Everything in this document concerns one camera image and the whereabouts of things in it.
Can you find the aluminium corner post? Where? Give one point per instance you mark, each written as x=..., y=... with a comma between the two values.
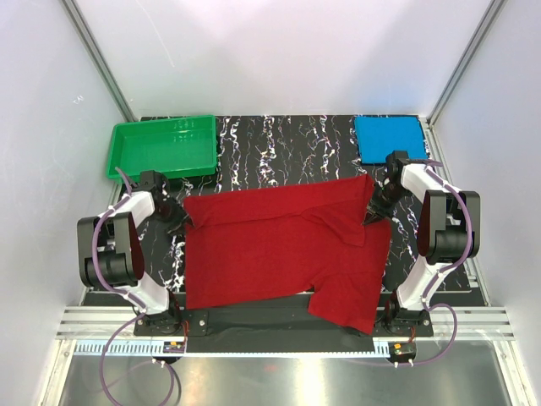
x=488, y=19
x=92, y=47

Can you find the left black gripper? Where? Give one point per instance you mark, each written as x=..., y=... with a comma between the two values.
x=174, y=227

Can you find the right aluminium corner post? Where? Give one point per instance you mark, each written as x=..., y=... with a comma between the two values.
x=488, y=19

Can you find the right small connector board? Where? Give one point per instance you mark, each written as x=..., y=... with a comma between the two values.
x=404, y=350

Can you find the folded blue t shirt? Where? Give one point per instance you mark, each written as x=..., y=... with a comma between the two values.
x=379, y=136

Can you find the left small connector board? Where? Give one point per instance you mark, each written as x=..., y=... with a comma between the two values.
x=174, y=347

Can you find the green plastic tray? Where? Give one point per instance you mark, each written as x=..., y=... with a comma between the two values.
x=177, y=147

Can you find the red t shirt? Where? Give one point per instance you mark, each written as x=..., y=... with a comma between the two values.
x=270, y=243

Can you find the small connector board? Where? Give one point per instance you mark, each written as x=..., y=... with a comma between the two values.
x=404, y=350
x=174, y=347

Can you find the left aluminium corner post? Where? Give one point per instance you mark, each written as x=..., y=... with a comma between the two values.
x=92, y=47

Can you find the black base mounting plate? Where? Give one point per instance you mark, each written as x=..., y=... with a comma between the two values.
x=340, y=339

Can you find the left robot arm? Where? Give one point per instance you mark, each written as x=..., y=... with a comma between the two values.
x=111, y=257

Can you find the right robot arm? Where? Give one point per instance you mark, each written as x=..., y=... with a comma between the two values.
x=448, y=234

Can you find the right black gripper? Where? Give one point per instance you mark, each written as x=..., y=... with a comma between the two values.
x=373, y=207

